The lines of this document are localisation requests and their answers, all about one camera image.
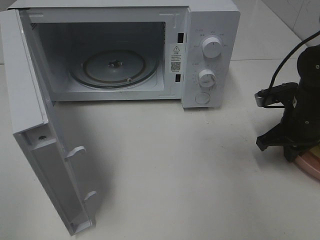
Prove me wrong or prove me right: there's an upper white power knob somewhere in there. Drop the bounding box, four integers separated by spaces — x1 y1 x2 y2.
202 36 223 59

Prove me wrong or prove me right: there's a glass microwave turntable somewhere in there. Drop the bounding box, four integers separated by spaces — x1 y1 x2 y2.
69 49 159 89

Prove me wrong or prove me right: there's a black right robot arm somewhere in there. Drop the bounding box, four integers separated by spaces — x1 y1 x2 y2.
254 45 320 162

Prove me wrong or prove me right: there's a pink round plate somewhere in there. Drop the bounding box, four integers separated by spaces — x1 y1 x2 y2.
294 144 320 181

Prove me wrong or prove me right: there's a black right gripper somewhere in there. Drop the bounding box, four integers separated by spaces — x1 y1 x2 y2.
256 84 320 163

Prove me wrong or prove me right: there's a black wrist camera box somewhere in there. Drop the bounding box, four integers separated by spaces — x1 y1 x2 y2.
254 82 298 108

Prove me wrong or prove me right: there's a white microwave door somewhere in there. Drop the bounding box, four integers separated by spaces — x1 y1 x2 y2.
0 9 93 235

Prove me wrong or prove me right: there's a round white door button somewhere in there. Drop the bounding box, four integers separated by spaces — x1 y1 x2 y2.
195 92 210 104

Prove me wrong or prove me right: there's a lower white timer knob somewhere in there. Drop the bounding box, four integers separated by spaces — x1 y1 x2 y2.
198 69 216 88

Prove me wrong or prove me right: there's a white microwave oven body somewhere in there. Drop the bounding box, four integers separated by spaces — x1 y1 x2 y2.
6 0 240 108

